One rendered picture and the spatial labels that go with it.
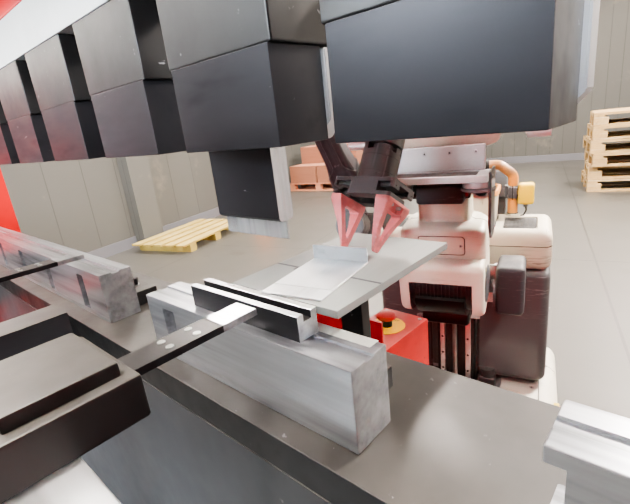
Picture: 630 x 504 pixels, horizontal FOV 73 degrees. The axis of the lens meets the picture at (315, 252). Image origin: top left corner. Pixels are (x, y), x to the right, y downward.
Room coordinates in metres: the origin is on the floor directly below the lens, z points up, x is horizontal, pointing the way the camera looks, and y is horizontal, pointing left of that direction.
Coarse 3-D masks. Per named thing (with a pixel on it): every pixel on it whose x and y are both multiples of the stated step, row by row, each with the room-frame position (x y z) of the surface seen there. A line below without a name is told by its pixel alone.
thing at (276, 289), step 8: (272, 288) 0.49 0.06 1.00; (280, 288) 0.48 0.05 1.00; (288, 288) 0.48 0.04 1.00; (296, 288) 0.48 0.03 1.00; (304, 288) 0.48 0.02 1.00; (312, 288) 0.47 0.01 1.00; (288, 296) 0.46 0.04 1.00; (296, 296) 0.45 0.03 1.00; (304, 296) 0.45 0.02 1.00; (312, 296) 0.45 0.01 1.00; (320, 296) 0.45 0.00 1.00
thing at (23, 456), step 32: (224, 320) 0.40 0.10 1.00; (32, 352) 0.32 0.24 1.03; (64, 352) 0.31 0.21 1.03; (96, 352) 0.31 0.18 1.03; (160, 352) 0.35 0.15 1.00; (0, 384) 0.27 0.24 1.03; (32, 384) 0.27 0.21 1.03; (64, 384) 0.26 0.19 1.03; (96, 384) 0.27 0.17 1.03; (128, 384) 0.28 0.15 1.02; (0, 416) 0.23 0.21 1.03; (32, 416) 0.24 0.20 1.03; (64, 416) 0.25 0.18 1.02; (96, 416) 0.26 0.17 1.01; (128, 416) 0.28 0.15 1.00; (0, 448) 0.22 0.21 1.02; (32, 448) 0.23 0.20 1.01; (64, 448) 0.24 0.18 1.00; (0, 480) 0.22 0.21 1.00; (32, 480) 0.23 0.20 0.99
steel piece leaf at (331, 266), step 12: (324, 252) 0.58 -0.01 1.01; (336, 252) 0.57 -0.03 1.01; (348, 252) 0.56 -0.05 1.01; (360, 252) 0.55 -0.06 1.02; (312, 264) 0.56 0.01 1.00; (324, 264) 0.56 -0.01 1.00; (336, 264) 0.55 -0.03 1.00; (348, 264) 0.54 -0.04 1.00; (360, 264) 0.54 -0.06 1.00; (288, 276) 0.52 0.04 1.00; (300, 276) 0.52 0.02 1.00; (312, 276) 0.51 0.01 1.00; (324, 276) 0.51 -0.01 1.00; (336, 276) 0.50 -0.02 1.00; (348, 276) 0.50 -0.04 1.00; (324, 288) 0.47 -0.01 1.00; (336, 288) 0.47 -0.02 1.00
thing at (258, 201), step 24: (216, 168) 0.48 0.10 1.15; (240, 168) 0.45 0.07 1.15; (264, 168) 0.42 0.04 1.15; (216, 192) 0.48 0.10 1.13; (240, 192) 0.45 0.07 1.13; (264, 192) 0.43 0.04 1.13; (288, 192) 0.43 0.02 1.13; (240, 216) 0.46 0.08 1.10; (264, 216) 0.43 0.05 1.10; (288, 216) 0.42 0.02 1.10
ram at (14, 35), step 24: (0, 0) 0.76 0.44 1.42; (24, 0) 0.69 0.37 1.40; (48, 0) 0.63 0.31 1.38; (72, 0) 0.58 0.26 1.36; (96, 0) 0.54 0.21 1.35; (0, 24) 0.78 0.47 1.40; (24, 24) 0.71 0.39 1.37; (48, 24) 0.65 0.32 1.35; (0, 48) 0.81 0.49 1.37; (24, 48) 0.73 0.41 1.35
